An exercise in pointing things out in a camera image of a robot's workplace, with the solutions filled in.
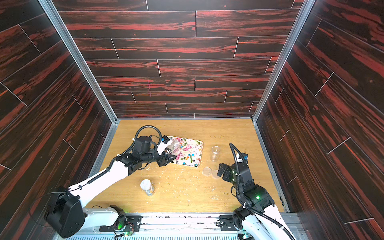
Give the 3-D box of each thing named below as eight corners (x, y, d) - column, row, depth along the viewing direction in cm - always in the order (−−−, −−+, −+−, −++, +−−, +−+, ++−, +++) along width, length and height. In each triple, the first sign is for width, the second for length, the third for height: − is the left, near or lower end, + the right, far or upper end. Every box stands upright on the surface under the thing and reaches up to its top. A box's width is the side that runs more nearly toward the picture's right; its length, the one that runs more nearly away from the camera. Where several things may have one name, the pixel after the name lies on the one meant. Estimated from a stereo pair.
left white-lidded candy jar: (145, 196, 85) (139, 189, 75) (146, 187, 88) (141, 179, 79) (154, 196, 85) (149, 189, 75) (155, 187, 88) (151, 179, 79)
